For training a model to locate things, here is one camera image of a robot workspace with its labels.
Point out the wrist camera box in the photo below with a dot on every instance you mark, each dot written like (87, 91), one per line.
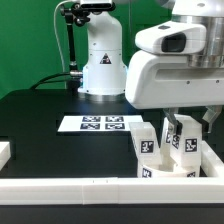
(172, 38)

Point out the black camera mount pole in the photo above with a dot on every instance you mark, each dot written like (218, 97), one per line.
(74, 15)

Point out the white marker sheet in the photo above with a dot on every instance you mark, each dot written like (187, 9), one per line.
(98, 123)

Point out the white block at left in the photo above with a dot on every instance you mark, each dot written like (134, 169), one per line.
(5, 153)

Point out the white round stool seat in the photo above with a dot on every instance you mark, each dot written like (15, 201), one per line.
(167, 169)

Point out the white rail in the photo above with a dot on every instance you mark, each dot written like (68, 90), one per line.
(211, 164)
(91, 191)

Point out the white front rail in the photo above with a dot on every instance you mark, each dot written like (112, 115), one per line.
(91, 191)

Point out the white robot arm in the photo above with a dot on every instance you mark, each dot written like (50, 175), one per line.
(105, 74)

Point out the white right rail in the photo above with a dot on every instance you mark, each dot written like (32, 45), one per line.
(211, 164)

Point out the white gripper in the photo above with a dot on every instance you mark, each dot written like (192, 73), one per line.
(168, 82)

